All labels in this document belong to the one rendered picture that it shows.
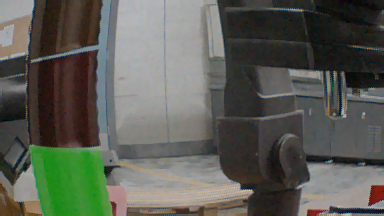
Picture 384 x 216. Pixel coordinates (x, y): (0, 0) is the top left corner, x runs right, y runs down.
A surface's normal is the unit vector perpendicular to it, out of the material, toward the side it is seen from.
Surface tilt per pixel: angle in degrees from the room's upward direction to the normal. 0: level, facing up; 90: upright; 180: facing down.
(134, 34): 90
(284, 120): 90
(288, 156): 90
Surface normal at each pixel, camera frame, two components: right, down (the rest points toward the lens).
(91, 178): 0.67, -0.24
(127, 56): 0.38, 0.03
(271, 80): 0.47, -0.16
